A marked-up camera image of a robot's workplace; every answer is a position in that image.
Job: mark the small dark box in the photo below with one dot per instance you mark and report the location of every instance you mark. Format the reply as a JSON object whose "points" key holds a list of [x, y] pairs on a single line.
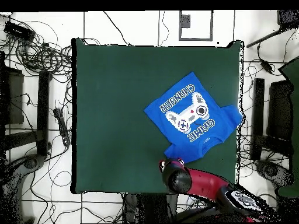
{"points": [[185, 21]]}

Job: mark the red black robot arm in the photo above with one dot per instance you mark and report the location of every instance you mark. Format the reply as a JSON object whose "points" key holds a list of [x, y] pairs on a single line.
{"points": [[205, 184]]}

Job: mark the black upright bar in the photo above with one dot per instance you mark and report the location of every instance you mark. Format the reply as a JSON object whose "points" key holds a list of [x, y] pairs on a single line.
{"points": [[258, 116], [43, 112]]}

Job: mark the black stand leg with caster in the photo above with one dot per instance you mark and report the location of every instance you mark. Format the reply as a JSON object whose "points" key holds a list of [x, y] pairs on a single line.
{"points": [[271, 170], [30, 163]]}

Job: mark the grey square frame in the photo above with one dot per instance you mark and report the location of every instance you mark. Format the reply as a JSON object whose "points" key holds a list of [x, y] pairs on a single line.
{"points": [[211, 25]]}

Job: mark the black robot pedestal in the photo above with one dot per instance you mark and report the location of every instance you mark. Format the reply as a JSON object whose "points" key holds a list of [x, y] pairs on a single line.
{"points": [[149, 207]]}

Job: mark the black power strip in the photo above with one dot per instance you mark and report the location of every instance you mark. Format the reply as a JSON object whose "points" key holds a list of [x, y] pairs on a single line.
{"points": [[62, 127]]}

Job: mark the black rod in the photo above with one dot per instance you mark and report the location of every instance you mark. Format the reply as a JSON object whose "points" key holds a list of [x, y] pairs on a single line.
{"points": [[264, 38]]}

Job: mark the blue printed t-shirt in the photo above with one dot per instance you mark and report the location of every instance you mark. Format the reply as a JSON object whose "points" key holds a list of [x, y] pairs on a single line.
{"points": [[177, 93]]}

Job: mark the dark flat panel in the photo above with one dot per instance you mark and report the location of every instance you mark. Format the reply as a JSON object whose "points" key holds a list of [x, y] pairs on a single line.
{"points": [[14, 98], [280, 109]]}

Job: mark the dark green table cloth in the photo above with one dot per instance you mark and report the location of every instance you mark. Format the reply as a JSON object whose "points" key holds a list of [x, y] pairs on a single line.
{"points": [[105, 93]]}

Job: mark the black speckled block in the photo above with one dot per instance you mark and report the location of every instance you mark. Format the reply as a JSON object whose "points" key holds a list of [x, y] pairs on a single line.
{"points": [[288, 18]]}

